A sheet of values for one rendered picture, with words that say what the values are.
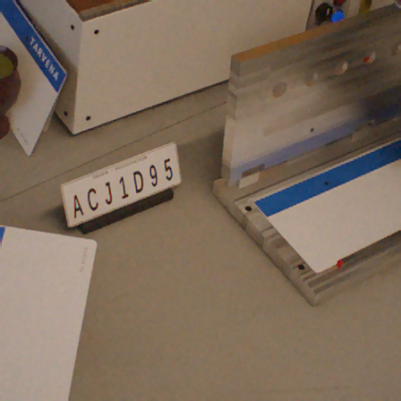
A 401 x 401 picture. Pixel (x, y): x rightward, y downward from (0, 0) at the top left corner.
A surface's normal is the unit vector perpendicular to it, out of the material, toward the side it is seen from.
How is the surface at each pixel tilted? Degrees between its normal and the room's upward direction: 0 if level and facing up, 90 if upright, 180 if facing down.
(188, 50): 90
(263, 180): 0
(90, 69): 90
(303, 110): 83
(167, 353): 0
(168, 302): 0
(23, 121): 69
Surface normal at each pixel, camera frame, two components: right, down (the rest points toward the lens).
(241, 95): 0.58, 0.55
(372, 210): 0.13, -0.69
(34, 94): -0.75, 0.03
